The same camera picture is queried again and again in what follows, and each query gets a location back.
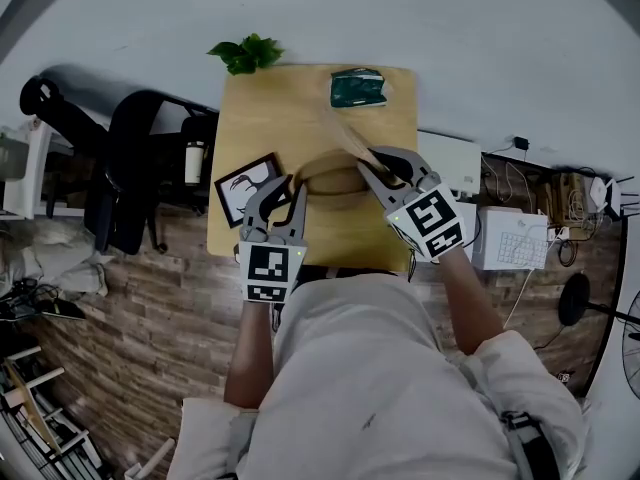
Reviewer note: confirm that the black laptop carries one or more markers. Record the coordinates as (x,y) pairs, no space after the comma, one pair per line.
(62,309)

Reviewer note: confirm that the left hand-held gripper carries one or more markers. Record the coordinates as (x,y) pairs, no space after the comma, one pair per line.
(270,268)

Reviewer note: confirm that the white router with antennas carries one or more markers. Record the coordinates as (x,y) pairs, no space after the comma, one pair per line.
(602,195)

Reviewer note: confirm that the black power adapter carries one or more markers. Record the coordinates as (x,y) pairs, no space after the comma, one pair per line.
(521,143)

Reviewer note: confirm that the white box with grid print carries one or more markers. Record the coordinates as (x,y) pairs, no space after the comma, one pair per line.
(510,240)

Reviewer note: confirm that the white printer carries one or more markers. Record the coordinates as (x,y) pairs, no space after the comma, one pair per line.
(450,158)

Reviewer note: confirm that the person's right forearm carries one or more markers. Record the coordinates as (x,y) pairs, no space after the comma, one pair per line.
(470,303)

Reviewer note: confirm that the white tumbler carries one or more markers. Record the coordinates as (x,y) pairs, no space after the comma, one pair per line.
(194,165)

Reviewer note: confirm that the green leafy plant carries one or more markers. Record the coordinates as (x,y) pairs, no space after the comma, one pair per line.
(247,54)

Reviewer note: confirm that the black office chair with headrest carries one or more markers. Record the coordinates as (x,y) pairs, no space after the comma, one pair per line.
(55,108)

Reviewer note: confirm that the green tissue pack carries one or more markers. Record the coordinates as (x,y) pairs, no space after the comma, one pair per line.
(357,88)

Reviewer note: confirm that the round wooden bowl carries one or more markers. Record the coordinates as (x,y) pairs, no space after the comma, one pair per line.
(332,188)

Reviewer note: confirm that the white desk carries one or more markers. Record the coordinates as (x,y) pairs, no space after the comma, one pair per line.
(40,168)

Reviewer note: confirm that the black framed antler picture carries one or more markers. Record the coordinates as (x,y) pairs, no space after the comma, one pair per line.
(239,193)

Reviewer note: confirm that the person's black trousers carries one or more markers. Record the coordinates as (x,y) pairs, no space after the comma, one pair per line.
(350,271)

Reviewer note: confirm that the person's left forearm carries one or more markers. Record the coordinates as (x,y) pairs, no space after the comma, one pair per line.
(250,358)

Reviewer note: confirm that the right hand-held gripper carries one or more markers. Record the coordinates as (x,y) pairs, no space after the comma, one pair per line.
(430,223)

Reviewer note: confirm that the wooden rack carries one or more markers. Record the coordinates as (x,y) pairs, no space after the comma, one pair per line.
(35,418)

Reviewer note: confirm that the black standing fan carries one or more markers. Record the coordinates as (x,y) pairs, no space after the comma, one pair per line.
(574,300)

